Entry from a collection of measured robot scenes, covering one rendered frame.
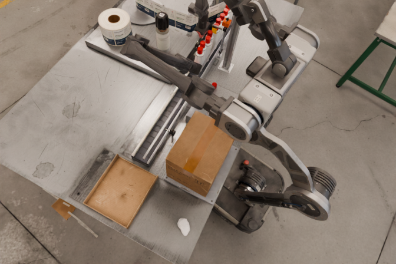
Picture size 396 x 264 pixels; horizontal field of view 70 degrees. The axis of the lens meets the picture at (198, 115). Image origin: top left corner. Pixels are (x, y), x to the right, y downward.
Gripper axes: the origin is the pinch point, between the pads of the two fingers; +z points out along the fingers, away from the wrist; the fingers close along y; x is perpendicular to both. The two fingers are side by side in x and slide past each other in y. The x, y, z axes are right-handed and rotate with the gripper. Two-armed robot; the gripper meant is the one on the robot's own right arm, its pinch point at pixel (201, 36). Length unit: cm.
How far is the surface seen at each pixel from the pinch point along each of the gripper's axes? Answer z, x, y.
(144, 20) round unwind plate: 12.4, -46.7, -4.0
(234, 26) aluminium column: -19.4, 20.1, 1.3
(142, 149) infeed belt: 15, 5, 80
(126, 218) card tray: 20, 17, 114
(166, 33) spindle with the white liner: -4.2, -17.9, 13.1
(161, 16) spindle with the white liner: -16.0, -21.5, 12.8
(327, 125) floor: 101, 122, -54
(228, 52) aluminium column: 2.6, 20.5, 0.1
